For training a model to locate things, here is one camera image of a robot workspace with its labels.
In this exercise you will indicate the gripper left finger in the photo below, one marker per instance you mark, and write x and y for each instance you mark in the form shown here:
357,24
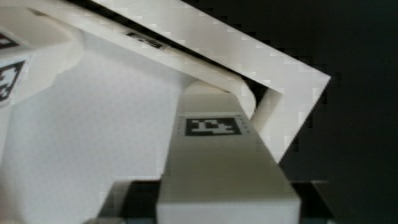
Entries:
128,207

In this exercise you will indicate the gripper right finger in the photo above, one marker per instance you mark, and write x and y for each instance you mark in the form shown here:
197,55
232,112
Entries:
314,210

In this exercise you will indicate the white desk leg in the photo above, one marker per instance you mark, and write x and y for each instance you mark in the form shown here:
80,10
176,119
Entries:
224,186
41,51

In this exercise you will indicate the white desk tabletop panel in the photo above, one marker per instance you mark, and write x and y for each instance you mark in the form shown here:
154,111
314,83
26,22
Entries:
89,125

